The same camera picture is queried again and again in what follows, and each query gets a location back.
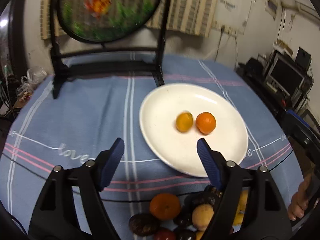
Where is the beige fruit pair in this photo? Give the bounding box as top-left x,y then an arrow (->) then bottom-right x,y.
233,190 -> 248,226

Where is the large cream round fruit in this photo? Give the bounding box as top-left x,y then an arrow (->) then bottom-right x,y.
192,204 -> 214,231

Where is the dark plum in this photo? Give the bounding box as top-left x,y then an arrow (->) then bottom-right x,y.
173,206 -> 193,228

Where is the brown mangosteen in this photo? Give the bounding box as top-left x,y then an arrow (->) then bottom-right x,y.
129,213 -> 161,237

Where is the orange mandarin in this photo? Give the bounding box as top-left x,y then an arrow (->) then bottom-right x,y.
149,193 -> 181,221
196,112 -> 216,135

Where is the red cherry tomato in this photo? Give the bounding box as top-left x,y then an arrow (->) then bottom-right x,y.
153,229 -> 176,240

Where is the yellow orange tomato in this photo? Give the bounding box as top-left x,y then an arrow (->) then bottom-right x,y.
175,112 -> 194,133

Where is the person right hand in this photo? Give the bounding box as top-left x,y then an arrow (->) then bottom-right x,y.
287,174 -> 312,221

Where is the dark mangosteen back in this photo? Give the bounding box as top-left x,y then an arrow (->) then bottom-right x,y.
184,185 -> 221,212

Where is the computer monitor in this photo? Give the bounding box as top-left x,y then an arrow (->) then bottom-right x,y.
265,50 -> 305,96

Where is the black speaker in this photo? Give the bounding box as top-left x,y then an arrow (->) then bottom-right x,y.
295,47 -> 312,71

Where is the blue striped tablecloth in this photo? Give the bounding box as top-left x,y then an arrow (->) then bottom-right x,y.
1,55 -> 303,239

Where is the black hat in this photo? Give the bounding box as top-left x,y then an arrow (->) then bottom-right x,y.
239,57 -> 264,75

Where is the white oval plate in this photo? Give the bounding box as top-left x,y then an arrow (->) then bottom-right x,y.
139,83 -> 248,178

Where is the checked beige curtain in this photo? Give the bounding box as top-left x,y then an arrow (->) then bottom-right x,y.
54,0 -> 217,43

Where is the round goldfish screen black stand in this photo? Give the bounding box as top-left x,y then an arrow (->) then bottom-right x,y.
49,0 -> 171,98

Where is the wall power strip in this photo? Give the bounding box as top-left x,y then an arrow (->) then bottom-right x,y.
212,21 -> 245,37

